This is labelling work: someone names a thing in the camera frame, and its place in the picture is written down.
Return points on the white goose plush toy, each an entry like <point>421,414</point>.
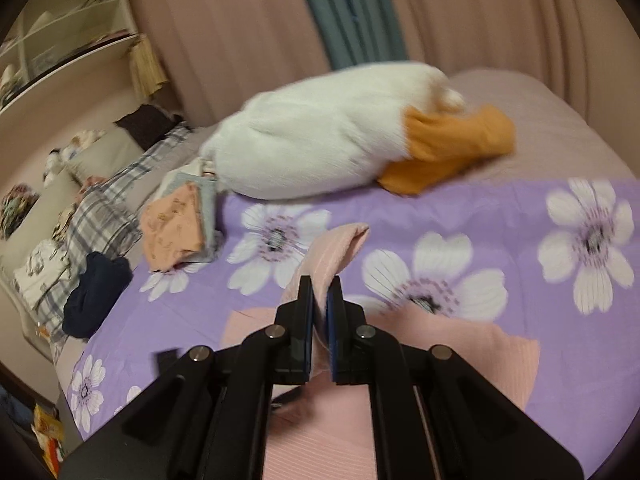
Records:
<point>310,130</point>

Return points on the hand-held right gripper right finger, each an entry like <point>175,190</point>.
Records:
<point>334,332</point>

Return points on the teal curtain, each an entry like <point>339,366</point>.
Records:
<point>350,10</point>

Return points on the dark brown cloth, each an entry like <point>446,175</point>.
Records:
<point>147,122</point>

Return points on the white printed cloth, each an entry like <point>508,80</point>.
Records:
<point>42,267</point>

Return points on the pink striped garment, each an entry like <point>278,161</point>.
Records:
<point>340,440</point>

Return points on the purple floral blanket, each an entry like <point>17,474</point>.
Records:
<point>475,220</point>

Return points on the white wall shelf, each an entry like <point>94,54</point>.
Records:
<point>60,25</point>

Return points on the navy cloth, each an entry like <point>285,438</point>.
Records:
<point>97,290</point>

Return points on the pink curtain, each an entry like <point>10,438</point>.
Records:
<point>225,35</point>

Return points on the beige woven tassel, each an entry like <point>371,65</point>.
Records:
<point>147,67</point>

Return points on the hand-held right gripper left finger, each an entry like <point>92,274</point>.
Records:
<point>307,322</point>

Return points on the grey folded cloth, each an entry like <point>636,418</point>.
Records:
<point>211,200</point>

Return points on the peach printed folded cloth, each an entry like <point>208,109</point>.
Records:
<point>170,230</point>

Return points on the pink bed sheet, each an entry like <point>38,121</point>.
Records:
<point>545,125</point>

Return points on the colourful snack packets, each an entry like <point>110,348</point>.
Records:
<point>49,432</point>

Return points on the grey plaid cloth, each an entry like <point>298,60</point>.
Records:
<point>100,215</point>

